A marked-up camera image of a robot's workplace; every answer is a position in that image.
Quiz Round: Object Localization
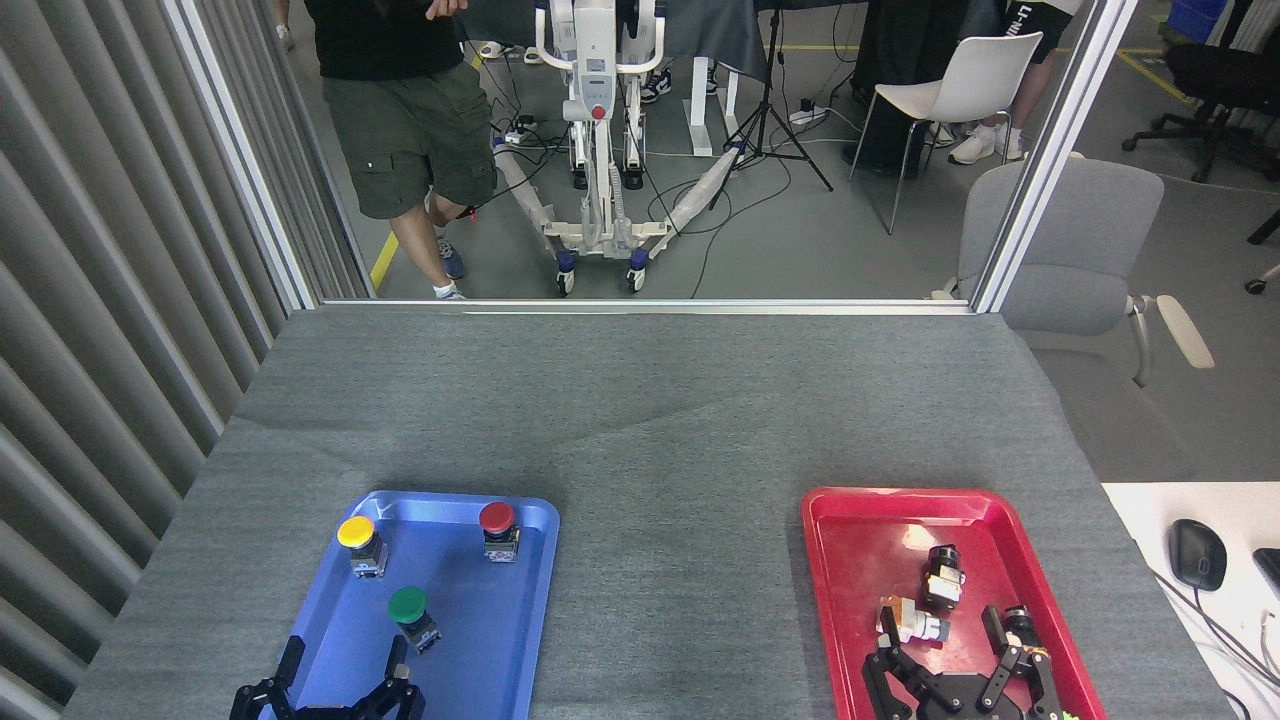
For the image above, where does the blue plastic tray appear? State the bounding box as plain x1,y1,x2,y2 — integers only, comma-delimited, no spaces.
255,490,561,720

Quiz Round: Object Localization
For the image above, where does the black switch with silver ring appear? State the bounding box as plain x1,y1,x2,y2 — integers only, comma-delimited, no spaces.
920,544,969,613

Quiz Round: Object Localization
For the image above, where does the white stand on wheels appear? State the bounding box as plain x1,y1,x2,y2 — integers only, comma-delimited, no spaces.
490,0,746,297

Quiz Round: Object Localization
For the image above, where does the black computer mouse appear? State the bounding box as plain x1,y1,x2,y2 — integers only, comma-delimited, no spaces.
1168,518,1229,593

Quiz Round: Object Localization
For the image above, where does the grey office chair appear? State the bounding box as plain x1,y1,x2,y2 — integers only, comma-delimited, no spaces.
930,155,1216,481

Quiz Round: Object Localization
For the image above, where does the silver aluminium post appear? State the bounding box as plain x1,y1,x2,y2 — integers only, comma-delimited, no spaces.
160,0,321,311
970,0,1141,314

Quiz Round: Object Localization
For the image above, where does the black switch with orange base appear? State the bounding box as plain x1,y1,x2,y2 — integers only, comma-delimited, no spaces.
1003,604,1049,656

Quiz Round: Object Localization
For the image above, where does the white plastic chair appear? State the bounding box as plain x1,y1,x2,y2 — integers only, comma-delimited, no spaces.
850,32,1044,236

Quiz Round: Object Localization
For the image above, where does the silver aluminium rail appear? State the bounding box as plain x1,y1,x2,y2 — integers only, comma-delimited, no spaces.
320,298,976,316

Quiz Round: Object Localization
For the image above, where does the red plastic tray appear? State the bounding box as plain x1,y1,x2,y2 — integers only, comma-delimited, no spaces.
800,486,1109,720

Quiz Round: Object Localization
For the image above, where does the grey felt table cover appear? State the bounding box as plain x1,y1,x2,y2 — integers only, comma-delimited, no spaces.
60,305,1236,720

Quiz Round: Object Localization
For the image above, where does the green push button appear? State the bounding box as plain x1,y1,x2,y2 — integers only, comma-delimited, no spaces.
388,586,443,655

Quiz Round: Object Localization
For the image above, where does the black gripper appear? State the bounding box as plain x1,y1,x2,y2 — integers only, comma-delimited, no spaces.
230,635,426,720
861,605,1062,720

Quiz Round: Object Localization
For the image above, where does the white and orange switch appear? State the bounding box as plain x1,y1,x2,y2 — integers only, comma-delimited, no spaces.
877,596,951,646

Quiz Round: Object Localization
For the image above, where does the yellow push button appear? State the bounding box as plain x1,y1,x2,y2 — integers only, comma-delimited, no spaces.
336,515,389,580

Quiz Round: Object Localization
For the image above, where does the white desk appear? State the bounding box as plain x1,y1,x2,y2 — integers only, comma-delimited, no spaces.
1100,482,1280,720

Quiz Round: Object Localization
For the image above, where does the blue storage box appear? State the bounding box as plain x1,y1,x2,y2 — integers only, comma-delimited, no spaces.
1165,0,1231,46

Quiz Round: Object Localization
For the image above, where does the black tripod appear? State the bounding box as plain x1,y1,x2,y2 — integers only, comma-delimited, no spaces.
708,0,834,211

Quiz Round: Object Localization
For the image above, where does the black office chair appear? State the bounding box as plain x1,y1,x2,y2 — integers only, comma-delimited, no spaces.
1120,40,1280,186

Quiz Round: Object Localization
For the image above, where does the red push button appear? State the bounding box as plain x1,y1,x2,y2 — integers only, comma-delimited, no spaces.
478,501,522,564

